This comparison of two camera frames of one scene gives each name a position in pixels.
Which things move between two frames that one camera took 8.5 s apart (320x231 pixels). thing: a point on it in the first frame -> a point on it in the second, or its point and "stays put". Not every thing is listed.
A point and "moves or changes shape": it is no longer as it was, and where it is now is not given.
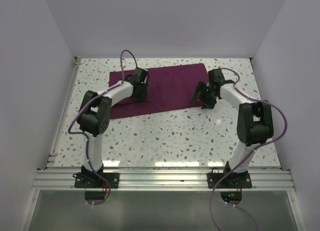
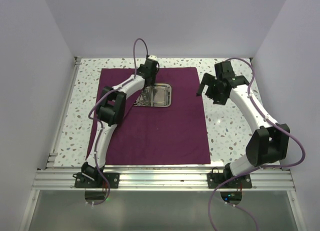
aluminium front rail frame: (161, 179) stays put
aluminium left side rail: (53, 155) stays put
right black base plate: (233, 180) stays put
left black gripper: (142, 96) -> (153, 76)
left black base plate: (91, 180) stays put
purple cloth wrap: (169, 88) moves or changes shape
